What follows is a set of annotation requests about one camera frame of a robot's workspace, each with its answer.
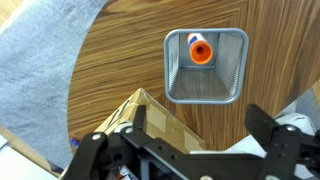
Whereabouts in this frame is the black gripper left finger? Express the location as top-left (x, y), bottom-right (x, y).
top-left (133, 105), bottom-right (147, 131)

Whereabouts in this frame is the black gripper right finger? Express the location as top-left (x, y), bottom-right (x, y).
top-left (244, 104), bottom-right (278, 150)

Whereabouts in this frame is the silver mesh pen holder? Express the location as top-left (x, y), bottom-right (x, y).
top-left (163, 28), bottom-right (249, 104)

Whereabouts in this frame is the orange capped glue stick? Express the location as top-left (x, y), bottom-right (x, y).
top-left (187, 33), bottom-right (214, 65)

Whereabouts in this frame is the cardboard box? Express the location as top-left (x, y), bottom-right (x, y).
top-left (59, 87), bottom-right (207, 180)

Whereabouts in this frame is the round wooden side table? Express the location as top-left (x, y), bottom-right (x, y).
top-left (67, 0), bottom-right (320, 150)

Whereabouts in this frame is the grey rug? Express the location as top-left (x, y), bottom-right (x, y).
top-left (0, 0), bottom-right (108, 168)

